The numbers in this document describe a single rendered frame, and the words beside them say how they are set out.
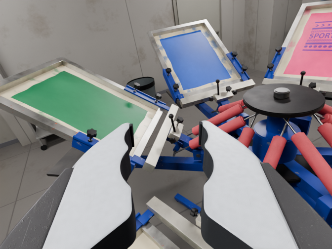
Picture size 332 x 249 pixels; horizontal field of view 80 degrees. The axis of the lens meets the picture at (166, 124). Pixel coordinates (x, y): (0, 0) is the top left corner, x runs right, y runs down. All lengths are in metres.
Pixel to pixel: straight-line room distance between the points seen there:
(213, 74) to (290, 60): 0.58
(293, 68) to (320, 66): 0.16
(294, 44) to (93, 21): 3.20
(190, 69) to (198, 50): 0.24
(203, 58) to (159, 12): 2.75
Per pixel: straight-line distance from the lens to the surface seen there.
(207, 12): 4.92
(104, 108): 1.24
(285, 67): 1.80
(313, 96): 1.03
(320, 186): 1.05
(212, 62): 1.80
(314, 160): 0.88
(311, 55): 1.86
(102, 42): 4.14
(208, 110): 1.71
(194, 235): 0.81
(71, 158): 1.54
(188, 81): 1.62
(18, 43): 4.16
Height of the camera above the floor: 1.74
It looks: 31 degrees down
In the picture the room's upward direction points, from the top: 11 degrees counter-clockwise
